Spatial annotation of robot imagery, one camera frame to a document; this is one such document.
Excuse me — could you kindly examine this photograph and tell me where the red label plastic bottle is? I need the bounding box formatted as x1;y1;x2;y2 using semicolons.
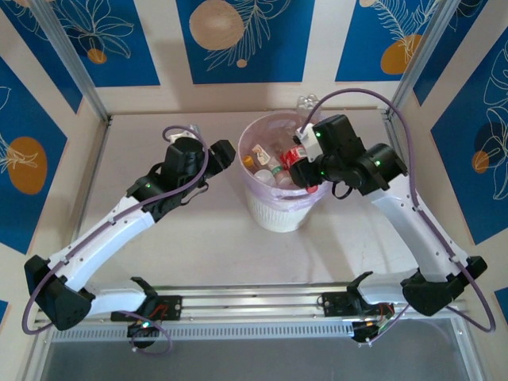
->
280;144;319;194

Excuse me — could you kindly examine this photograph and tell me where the clear plastic bottle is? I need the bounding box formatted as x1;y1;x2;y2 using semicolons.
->
295;94;321;117

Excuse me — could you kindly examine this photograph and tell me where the white bin with liner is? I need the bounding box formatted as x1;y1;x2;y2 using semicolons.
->
237;114;331;204

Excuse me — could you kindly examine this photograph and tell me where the white plastic waste bin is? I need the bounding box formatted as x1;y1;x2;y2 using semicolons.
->
237;114;330;233

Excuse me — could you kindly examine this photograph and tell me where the small electronics board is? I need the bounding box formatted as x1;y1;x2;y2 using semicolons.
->
351;313;396;343
126;319;163;339

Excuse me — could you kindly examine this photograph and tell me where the grey flat panel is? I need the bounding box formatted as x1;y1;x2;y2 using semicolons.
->
37;337;483;381

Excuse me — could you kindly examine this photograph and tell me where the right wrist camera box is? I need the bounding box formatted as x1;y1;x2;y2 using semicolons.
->
294;125;323;163

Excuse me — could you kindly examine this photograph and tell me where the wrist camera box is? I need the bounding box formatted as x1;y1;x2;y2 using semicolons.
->
168;125;199;142
294;125;323;163

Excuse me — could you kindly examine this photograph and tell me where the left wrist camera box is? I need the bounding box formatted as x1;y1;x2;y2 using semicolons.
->
168;125;199;142

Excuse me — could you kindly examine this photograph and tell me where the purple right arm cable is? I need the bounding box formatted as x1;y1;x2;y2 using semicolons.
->
303;89;497;346

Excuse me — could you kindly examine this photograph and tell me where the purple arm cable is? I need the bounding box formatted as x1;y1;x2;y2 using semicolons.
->
22;125;210;355
303;89;497;346

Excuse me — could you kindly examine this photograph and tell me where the aluminium frame post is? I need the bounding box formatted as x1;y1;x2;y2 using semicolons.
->
387;0;464;120
28;0;113;124

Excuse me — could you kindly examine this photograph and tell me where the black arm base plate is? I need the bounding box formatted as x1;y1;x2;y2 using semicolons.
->
317;291;394;318
110;295;183;322

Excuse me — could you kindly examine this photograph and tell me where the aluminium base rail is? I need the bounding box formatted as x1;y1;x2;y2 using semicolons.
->
33;282;471;327

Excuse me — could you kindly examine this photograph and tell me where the grey slotted cable duct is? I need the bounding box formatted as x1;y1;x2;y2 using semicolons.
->
49;320;358;342

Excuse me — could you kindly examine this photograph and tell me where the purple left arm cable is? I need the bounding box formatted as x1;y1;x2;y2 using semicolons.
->
22;125;210;355

